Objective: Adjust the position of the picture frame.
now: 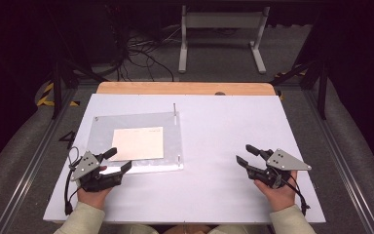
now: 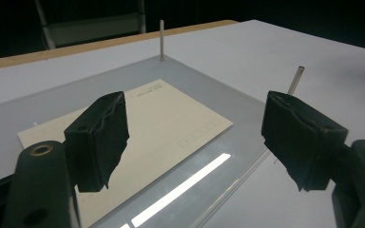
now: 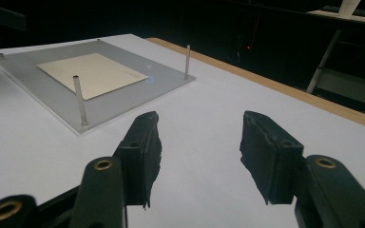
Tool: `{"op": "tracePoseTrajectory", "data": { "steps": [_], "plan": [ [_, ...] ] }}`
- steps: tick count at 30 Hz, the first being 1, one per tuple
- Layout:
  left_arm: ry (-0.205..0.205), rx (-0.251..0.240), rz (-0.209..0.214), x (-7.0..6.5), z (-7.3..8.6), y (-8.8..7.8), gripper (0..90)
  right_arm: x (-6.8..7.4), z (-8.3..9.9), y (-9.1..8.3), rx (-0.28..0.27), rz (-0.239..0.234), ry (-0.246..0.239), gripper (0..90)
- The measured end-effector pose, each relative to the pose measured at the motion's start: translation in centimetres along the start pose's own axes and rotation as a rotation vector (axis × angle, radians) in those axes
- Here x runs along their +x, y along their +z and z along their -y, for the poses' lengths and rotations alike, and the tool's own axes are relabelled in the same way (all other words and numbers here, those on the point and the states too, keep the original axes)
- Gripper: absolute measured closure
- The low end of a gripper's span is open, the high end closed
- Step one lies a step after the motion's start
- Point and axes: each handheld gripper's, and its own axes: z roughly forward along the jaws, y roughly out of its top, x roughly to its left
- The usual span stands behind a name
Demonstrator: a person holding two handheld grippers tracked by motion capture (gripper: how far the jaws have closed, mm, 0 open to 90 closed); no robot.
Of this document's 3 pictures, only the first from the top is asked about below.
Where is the black metal stand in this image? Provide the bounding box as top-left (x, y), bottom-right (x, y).
top-left (49, 48), bottom-right (109, 120)
top-left (270, 58), bottom-right (329, 121)

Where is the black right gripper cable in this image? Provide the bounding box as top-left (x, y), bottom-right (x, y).
top-left (284, 175), bottom-right (312, 216)

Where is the white metal stand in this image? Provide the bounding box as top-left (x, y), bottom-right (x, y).
top-left (177, 4), bottom-right (271, 75)

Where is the clear acrylic photo frame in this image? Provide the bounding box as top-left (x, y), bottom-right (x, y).
top-left (86, 111), bottom-right (185, 176)

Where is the person's body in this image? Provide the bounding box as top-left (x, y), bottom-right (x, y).
top-left (104, 223), bottom-right (274, 234)

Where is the aluminium floor rail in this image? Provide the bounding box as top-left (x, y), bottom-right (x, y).
top-left (0, 85), bottom-right (81, 234)
top-left (301, 87), bottom-right (374, 234)

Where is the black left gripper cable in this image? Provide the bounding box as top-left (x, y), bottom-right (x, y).
top-left (63, 145), bottom-right (81, 216)

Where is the person's left hand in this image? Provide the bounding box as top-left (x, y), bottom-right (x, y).
top-left (77, 186), bottom-right (113, 211)

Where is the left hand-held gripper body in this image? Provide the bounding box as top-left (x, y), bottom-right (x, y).
top-left (71, 150), bottom-right (123, 193)

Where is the bundle of black floor cables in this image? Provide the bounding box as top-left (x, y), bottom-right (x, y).
top-left (109, 30), bottom-right (175, 83)

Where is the yellow black floor tape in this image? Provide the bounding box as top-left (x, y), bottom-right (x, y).
top-left (36, 82), bottom-right (81, 108)

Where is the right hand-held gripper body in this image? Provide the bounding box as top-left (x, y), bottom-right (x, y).
top-left (246, 148), bottom-right (313, 190)

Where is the photo card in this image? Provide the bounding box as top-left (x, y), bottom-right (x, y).
top-left (110, 126), bottom-right (165, 163)

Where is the person's right hand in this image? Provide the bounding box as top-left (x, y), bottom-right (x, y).
top-left (253, 171), bottom-right (298, 214)

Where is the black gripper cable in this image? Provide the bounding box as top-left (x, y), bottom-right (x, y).
top-left (284, 175), bottom-right (312, 216)
top-left (63, 145), bottom-right (81, 216)

